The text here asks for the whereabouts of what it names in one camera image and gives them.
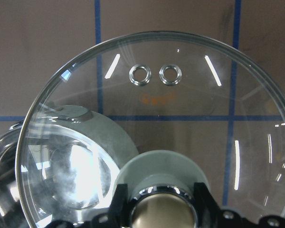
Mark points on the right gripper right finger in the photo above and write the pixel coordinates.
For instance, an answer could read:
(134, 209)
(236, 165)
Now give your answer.
(207, 209)

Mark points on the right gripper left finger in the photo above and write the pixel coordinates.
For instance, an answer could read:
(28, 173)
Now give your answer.
(120, 210)

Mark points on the glass pot lid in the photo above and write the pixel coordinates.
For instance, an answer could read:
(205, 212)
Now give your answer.
(197, 110)

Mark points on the pale green electric pot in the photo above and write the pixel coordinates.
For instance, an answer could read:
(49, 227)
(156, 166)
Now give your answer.
(73, 157)

